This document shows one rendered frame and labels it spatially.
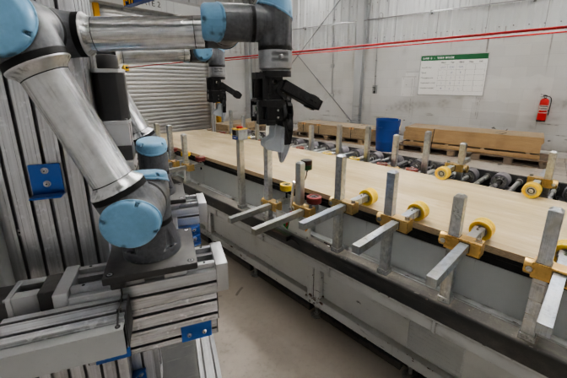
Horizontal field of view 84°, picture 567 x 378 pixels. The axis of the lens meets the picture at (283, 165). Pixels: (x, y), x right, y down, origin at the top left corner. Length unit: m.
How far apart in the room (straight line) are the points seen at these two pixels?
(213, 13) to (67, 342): 0.76
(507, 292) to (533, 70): 7.11
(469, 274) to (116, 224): 1.33
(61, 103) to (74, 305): 0.51
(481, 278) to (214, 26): 1.35
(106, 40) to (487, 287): 1.54
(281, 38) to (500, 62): 7.87
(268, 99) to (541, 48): 7.89
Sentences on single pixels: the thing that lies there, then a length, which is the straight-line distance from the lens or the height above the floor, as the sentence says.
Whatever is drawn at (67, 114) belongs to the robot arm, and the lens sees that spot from 0.73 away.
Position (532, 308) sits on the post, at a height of 0.82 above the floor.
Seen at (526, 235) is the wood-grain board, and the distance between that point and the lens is 1.61.
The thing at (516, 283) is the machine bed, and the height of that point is 0.76.
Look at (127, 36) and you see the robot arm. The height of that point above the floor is 1.59.
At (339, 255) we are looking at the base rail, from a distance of 1.57.
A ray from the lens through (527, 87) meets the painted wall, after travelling 8.40.
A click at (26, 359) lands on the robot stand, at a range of 0.94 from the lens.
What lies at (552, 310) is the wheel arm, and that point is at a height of 0.96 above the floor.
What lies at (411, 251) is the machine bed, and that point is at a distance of 1.63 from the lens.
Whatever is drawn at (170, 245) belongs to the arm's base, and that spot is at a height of 1.06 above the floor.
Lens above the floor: 1.49
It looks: 15 degrees down
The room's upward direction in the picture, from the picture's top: straight up
